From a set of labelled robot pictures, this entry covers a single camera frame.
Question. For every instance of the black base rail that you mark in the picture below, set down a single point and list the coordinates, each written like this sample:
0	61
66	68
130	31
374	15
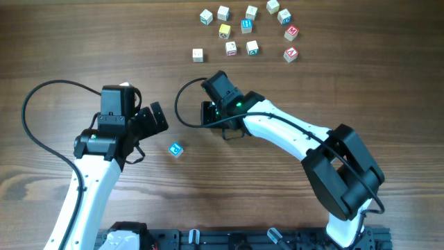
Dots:
306	238

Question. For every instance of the white block blue side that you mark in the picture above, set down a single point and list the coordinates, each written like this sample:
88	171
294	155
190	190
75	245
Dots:
223	13

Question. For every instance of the white block blue letter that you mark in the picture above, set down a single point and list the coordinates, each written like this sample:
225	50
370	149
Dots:
284	16

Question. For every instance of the white block red side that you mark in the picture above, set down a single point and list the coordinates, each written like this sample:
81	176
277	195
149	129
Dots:
230	48

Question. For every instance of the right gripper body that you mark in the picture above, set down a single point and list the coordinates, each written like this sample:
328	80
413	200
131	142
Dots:
210	112

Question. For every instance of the blue letter H block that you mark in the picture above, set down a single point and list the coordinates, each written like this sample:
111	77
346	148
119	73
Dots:
246	26

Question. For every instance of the blue letter P block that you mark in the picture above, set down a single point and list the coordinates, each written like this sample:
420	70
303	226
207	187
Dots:
176	150

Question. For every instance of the plain white block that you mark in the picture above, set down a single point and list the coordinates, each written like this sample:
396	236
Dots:
197	55

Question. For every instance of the white block green side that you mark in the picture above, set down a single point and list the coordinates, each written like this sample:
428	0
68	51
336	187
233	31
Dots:
252	48

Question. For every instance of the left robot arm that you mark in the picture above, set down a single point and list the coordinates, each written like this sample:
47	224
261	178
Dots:
100	153

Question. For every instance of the yellow top block left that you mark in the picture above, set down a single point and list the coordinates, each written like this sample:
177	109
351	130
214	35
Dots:
224	31

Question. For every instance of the red letter A block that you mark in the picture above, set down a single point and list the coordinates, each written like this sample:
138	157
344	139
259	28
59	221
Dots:
290	54

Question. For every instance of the green-sided white block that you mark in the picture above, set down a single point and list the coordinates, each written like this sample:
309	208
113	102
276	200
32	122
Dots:
206	17

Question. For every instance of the red letter M block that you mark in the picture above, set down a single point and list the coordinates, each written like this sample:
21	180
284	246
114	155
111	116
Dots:
291	32

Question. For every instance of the white block top centre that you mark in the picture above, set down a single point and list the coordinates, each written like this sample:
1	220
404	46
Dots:
251	12

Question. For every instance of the white block yellow side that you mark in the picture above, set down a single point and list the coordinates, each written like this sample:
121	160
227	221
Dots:
272	6

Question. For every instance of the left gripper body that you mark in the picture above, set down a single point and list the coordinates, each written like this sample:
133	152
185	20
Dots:
141	124

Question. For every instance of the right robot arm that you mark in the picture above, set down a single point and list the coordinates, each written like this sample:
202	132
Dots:
341	171

